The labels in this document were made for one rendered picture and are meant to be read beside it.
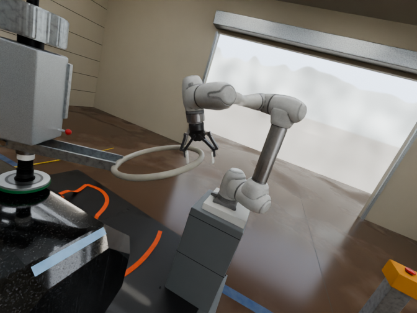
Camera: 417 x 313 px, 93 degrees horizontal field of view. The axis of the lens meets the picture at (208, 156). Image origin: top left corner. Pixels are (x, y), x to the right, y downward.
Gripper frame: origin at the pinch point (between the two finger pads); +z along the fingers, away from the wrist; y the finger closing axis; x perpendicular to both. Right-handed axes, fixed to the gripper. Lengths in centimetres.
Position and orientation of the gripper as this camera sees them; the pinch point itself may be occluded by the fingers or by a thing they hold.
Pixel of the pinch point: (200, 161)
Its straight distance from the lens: 102.9
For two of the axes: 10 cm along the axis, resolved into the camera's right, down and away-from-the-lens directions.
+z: 0.9, 9.4, 3.2
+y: -9.8, 0.2, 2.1
